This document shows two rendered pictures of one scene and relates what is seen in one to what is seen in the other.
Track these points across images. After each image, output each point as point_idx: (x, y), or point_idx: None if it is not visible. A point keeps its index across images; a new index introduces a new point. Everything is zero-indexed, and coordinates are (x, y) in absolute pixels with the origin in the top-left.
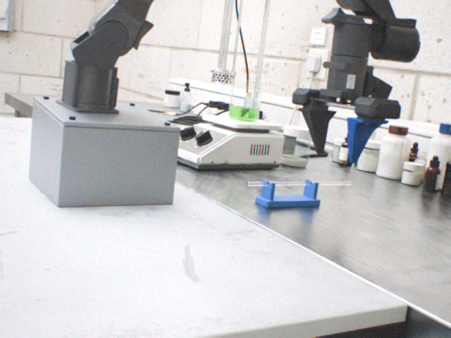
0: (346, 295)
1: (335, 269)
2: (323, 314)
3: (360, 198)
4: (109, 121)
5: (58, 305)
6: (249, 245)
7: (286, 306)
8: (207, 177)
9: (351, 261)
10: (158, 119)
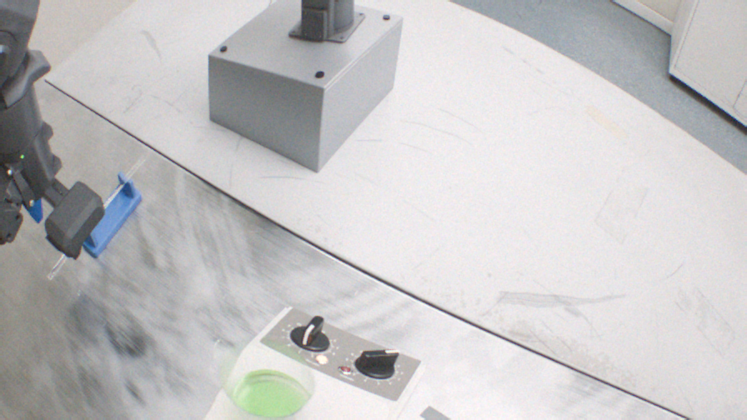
0: (71, 65)
1: (72, 91)
2: (83, 43)
3: (47, 337)
4: (269, 14)
5: None
6: (123, 84)
7: (99, 38)
8: (248, 283)
9: (62, 109)
10: (245, 57)
